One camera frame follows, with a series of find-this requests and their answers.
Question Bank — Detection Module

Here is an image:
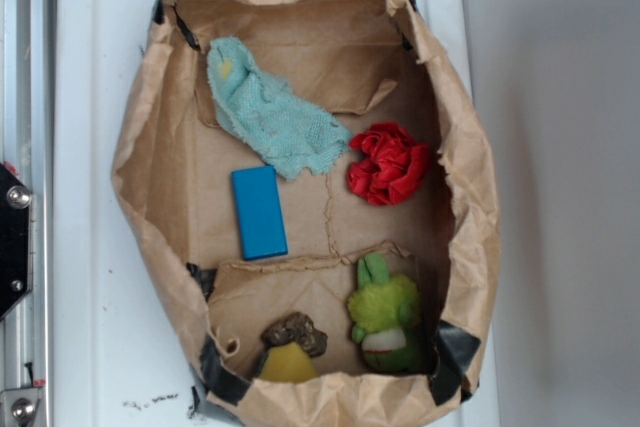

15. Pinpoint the brown paper bag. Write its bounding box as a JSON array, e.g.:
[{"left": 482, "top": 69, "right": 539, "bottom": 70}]
[{"left": 112, "top": 0, "right": 500, "bottom": 426}]

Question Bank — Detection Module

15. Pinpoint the light blue terry cloth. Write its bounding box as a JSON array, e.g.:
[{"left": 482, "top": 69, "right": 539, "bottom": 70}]
[{"left": 207, "top": 37, "right": 353, "bottom": 181}]

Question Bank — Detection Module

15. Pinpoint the black metal bracket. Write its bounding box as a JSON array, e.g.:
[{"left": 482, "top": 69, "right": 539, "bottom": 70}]
[{"left": 0, "top": 164, "right": 33, "bottom": 321}]

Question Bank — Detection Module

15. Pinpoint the yellow and brown plush toy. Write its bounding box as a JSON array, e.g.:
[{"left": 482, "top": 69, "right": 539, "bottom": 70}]
[{"left": 257, "top": 312, "right": 328, "bottom": 383}]

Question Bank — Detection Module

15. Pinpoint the green plush toy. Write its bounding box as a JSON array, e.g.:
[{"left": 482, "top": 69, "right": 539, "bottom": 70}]
[{"left": 347, "top": 252, "right": 423, "bottom": 374}]

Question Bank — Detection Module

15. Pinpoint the white plastic tray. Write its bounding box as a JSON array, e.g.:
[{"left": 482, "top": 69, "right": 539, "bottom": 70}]
[{"left": 52, "top": 0, "right": 501, "bottom": 427}]

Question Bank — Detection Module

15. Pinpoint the blue rectangular block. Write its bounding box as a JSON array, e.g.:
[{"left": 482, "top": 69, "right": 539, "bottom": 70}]
[{"left": 231, "top": 166, "right": 288, "bottom": 260}]

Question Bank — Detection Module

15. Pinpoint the red crumpled cloth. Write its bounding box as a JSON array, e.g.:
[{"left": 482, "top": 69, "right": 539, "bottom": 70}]
[{"left": 347, "top": 122, "right": 430, "bottom": 206}]

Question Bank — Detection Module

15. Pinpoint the aluminium frame rail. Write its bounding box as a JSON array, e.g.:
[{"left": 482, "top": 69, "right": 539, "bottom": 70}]
[{"left": 1, "top": 0, "right": 56, "bottom": 426}]

